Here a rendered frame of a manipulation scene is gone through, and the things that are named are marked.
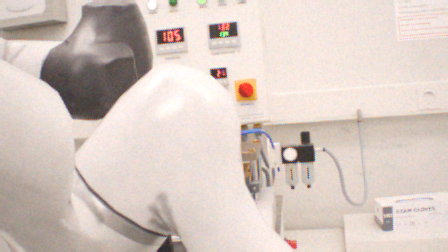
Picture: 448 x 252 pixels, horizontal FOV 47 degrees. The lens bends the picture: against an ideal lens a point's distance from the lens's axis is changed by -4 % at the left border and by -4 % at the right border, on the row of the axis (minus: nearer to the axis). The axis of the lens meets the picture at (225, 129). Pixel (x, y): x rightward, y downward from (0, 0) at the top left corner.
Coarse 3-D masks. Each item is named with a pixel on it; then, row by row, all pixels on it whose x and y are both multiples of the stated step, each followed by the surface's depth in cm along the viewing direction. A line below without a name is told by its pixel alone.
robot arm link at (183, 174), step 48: (144, 96) 42; (192, 96) 42; (96, 144) 43; (144, 144) 41; (192, 144) 41; (240, 144) 46; (96, 192) 42; (144, 192) 41; (192, 192) 41; (240, 192) 44; (192, 240) 41; (240, 240) 42
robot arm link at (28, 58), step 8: (0, 40) 62; (8, 40) 66; (16, 40) 67; (0, 48) 62; (8, 48) 63; (16, 48) 64; (24, 48) 64; (32, 48) 63; (40, 48) 63; (48, 48) 62; (0, 56) 62; (8, 56) 63; (16, 56) 64; (24, 56) 63; (32, 56) 62; (40, 56) 62; (16, 64) 63; (24, 64) 62; (32, 64) 61; (40, 64) 61; (32, 72) 61
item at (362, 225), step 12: (348, 216) 170; (360, 216) 169; (372, 216) 167; (348, 228) 157; (360, 228) 156; (372, 228) 155; (420, 228) 150; (432, 228) 148; (444, 228) 147; (348, 240) 146; (360, 240) 145; (372, 240) 144; (384, 240) 143; (396, 240) 142; (408, 240) 141; (420, 240) 140; (432, 240) 139; (444, 240) 139
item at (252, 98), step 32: (160, 0) 136; (192, 0) 135; (224, 0) 134; (256, 0) 133; (192, 32) 136; (224, 32) 134; (256, 32) 134; (160, 64) 138; (192, 64) 137; (224, 64) 136; (256, 64) 135; (256, 96) 135; (256, 128) 140
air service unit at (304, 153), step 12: (300, 132) 136; (276, 144) 136; (300, 144) 137; (312, 144) 135; (276, 156) 136; (288, 156) 134; (300, 156) 135; (312, 156) 134; (288, 168) 136; (312, 168) 136; (288, 180) 136; (312, 180) 136
